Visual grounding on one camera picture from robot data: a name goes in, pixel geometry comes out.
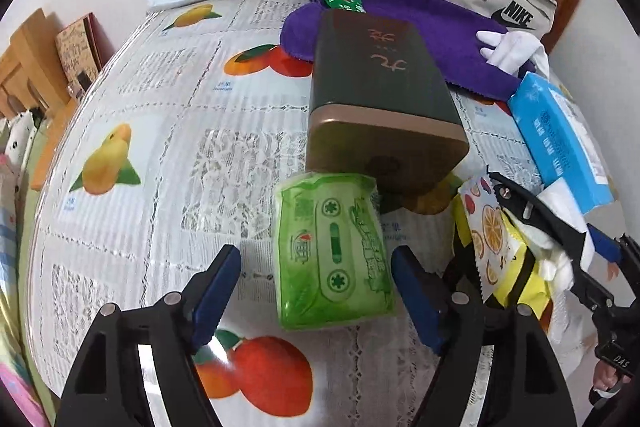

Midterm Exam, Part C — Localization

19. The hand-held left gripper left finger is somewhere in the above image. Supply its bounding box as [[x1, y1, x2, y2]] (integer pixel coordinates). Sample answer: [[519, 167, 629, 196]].
[[52, 244, 242, 427]]

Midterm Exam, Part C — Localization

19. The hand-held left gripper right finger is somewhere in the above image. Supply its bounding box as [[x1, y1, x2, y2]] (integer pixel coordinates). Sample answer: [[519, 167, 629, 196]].
[[392, 246, 578, 427]]

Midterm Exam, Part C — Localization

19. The blue tissue pack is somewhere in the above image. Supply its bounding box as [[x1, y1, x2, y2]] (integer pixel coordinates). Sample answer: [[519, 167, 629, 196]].
[[507, 72, 616, 212]]

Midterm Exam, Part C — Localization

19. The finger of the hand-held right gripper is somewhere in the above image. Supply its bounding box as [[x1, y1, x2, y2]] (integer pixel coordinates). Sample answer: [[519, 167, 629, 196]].
[[585, 224, 640, 268], [487, 172, 591, 270]]

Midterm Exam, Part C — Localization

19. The green cassette print tissue pack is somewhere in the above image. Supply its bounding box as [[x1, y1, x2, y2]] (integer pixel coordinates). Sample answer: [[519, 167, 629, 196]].
[[272, 172, 396, 333]]

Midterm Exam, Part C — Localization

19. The crumpled white tissue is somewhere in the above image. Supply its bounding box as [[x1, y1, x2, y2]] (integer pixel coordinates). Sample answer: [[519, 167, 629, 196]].
[[530, 232, 575, 289]]

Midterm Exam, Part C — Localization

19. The fruit print lace tablecloth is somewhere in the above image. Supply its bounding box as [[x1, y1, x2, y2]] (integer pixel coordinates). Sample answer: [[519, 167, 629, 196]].
[[17, 0, 621, 427]]

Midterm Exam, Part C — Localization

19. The wooden furniture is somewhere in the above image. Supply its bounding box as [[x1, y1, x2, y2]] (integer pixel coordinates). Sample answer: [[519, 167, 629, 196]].
[[0, 7, 61, 118]]

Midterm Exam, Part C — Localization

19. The fruit print packet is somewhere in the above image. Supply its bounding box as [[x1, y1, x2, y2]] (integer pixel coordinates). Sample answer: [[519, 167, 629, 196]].
[[457, 174, 526, 303]]

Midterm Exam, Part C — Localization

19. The person's right hand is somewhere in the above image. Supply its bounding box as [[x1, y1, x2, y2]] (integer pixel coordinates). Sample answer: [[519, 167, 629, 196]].
[[592, 359, 628, 400]]

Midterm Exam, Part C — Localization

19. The purple towel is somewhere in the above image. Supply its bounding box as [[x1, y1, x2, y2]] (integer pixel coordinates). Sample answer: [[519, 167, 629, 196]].
[[280, 0, 536, 100]]

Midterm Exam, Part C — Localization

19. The small green packet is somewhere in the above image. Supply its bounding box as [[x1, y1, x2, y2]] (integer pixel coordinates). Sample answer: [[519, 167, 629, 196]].
[[322, 0, 368, 15]]

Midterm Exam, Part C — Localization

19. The dark green tin box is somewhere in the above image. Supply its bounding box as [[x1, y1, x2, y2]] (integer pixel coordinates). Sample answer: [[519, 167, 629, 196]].
[[305, 9, 471, 195]]

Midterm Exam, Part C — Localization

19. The brown printed cardboard box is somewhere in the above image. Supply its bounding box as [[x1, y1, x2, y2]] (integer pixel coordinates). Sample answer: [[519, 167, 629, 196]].
[[55, 13, 113, 100]]

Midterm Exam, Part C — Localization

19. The yellow pouch with black straps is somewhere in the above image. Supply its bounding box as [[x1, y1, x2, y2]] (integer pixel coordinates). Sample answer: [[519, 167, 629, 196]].
[[450, 197, 553, 323]]

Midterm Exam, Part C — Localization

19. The patterned bedding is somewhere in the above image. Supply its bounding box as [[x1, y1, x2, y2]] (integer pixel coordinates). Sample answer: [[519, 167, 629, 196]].
[[0, 109, 63, 427]]

